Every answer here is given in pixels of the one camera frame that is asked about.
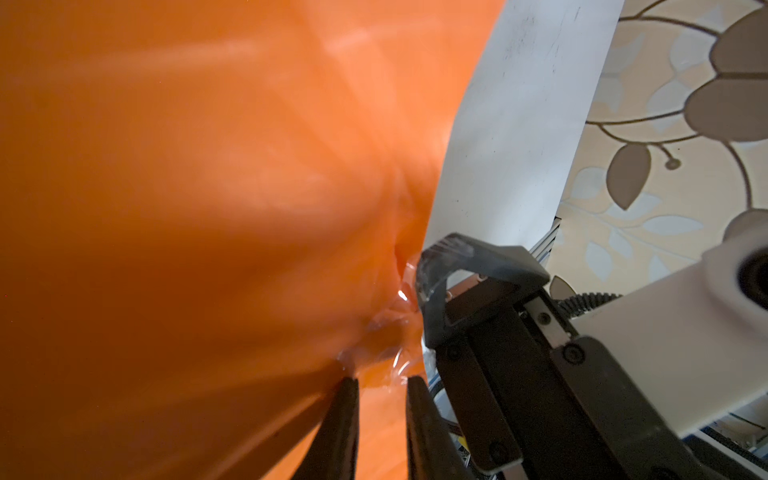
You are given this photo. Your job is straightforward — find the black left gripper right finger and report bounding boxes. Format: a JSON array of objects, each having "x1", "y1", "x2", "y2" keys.
[{"x1": 406, "y1": 376, "x2": 473, "y2": 480}]

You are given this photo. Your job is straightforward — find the orange wrapping paper sheet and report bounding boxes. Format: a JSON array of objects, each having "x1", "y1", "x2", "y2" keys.
[{"x1": 1, "y1": 1, "x2": 502, "y2": 479}]

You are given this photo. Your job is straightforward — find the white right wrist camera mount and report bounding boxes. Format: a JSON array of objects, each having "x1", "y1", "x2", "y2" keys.
[{"x1": 574, "y1": 225, "x2": 767, "y2": 436}]

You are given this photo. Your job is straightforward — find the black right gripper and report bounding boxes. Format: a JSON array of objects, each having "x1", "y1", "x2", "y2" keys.
[{"x1": 415, "y1": 233, "x2": 713, "y2": 479}]

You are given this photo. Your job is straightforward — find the clear adhesive tape piece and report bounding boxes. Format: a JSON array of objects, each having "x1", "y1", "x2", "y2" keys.
[{"x1": 335, "y1": 236, "x2": 475, "y2": 391}]

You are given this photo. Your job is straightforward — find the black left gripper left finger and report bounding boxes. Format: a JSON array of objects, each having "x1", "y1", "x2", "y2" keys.
[{"x1": 292, "y1": 377, "x2": 360, "y2": 480}]

